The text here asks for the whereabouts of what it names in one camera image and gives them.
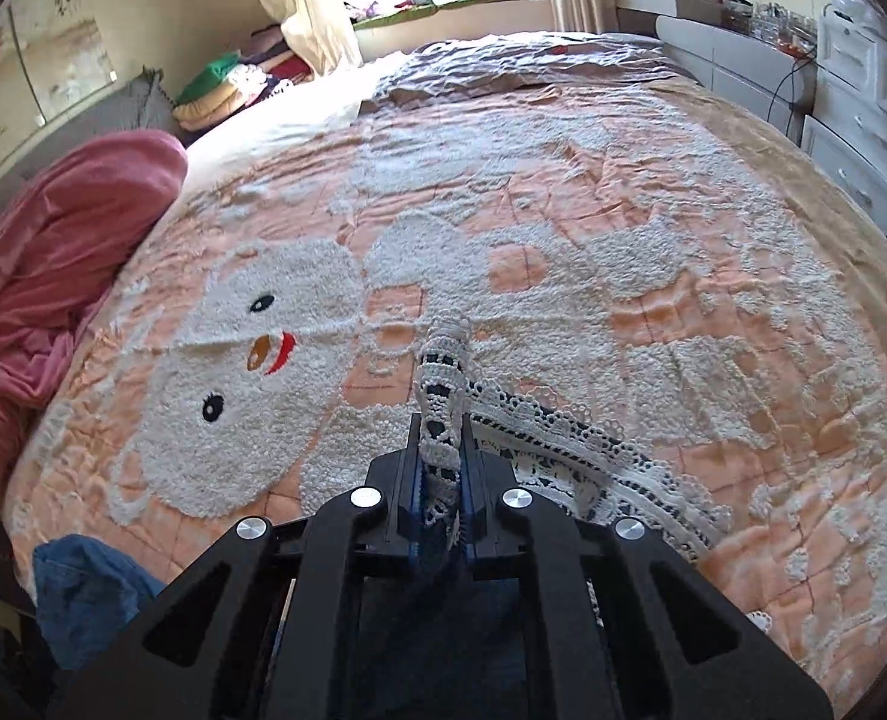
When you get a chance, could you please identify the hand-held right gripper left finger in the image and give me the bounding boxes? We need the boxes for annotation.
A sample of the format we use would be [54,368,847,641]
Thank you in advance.
[46,412,425,720]

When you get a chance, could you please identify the stack of folded clothes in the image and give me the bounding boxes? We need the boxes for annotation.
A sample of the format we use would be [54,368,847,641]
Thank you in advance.
[172,26,317,132]

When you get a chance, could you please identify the grey fringed pillow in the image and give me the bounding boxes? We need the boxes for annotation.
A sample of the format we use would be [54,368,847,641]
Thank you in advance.
[109,69,190,147]

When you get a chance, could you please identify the wall painting panels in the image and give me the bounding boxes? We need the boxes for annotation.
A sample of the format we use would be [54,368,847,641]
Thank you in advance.
[0,0,118,200]

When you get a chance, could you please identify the black cable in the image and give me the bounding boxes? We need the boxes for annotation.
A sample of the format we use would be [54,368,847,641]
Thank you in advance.
[765,52,819,132]

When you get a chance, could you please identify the white bed sheet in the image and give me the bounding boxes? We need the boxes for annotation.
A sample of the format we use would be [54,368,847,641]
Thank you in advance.
[184,60,384,188]

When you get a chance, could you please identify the mauve bed cover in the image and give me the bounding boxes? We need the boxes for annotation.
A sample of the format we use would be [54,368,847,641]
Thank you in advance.
[372,34,695,102]

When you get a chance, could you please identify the white drawer cabinet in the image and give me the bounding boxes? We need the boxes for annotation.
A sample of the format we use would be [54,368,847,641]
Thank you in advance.
[799,0,887,222]

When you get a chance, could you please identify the pink quilt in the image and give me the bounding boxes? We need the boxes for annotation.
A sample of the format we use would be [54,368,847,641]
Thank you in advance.
[0,129,190,500]

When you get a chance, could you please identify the green window sill mat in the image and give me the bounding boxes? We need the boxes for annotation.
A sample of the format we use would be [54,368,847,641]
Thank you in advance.
[353,0,553,31]

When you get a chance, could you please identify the peach printed blanket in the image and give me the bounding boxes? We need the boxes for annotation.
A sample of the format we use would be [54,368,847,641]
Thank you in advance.
[1,34,887,713]

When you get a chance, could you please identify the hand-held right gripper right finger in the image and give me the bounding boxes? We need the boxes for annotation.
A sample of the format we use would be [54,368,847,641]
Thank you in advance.
[458,417,835,720]

